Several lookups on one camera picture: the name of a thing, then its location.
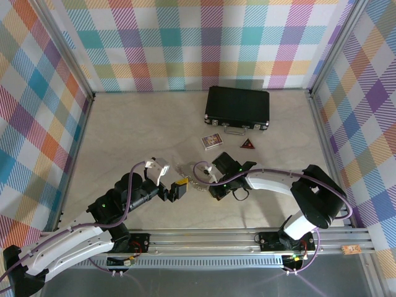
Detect clear plastic bag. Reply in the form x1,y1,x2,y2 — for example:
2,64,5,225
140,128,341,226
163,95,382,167
174,163,211,192

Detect playing card box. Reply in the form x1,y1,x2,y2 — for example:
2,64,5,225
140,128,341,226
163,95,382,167
200,132,225,152

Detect black carry case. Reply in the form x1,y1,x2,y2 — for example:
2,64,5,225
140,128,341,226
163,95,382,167
204,85,270,136

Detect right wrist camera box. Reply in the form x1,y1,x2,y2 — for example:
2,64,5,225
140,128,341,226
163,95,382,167
197,165,218,184

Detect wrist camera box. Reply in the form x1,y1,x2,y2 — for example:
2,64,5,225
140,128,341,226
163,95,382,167
197,165,218,184
153,157,171,178

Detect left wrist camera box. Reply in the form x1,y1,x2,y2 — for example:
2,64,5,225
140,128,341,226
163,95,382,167
153,157,171,178

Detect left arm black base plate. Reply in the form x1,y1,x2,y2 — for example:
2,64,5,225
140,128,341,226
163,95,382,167
123,232,152,254

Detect aluminium mounting rail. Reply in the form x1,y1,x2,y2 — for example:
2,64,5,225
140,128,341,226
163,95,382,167
33,228,377,257

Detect wired connector cluster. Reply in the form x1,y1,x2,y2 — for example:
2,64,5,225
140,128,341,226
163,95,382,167
283,253,308,270
106,256,137,269

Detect slotted grey cable duct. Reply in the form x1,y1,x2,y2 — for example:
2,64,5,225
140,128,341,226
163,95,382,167
86,258,285,269

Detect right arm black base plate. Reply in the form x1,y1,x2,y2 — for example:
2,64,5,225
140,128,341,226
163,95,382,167
258,230,316,252

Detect aluminium frame post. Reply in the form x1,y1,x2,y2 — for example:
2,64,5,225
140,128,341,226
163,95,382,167
308,0,369,97
27,0,97,100

